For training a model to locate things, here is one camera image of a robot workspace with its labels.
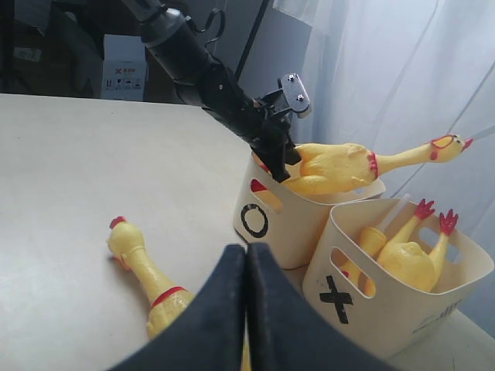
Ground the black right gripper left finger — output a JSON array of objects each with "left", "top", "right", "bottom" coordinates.
[{"left": 111, "top": 244, "right": 246, "bottom": 370}]

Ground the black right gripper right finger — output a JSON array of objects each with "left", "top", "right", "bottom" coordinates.
[{"left": 247, "top": 243, "right": 394, "bottom": 370}]

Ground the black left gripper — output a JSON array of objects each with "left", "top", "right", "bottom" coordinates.
[{"left": 200, "top": 65, "right": 312, "bottom": 182}]

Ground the whole rubber chicken facing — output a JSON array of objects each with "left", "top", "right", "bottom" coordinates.
[
  {"left": 280, "top": 134, "right": 474, "bottom": 197},
  {"left": 107, "top": 216, "right": 252, "bottom": 371}
]

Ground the headless yellow rubber chicken body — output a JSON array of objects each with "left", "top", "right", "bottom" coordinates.
[{"left": 377, "top": 199, "right": 459, "bottom": 292}]

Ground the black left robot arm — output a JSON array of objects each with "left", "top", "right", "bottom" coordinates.
[{"left": 125, "top": 1, "right": 310, "bottom": 182}]

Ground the cream bin marked X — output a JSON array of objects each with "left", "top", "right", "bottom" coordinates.
[{"left": 302, "top": 199, "right": 494, "bottom": 359}]

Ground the cream bin marked O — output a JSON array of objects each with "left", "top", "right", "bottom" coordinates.
[{"left": 233, "top": 154, "right": 386, "bottom": 270}]

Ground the white backdrop curtain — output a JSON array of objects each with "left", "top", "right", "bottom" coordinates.
[{"left": 270, "top": 0, "right": 495, "bottom": 206}]

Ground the white cardboard box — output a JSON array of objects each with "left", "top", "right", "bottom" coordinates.
[{"left": 101, "top": 34, "right": 148, "bottom": 101}]

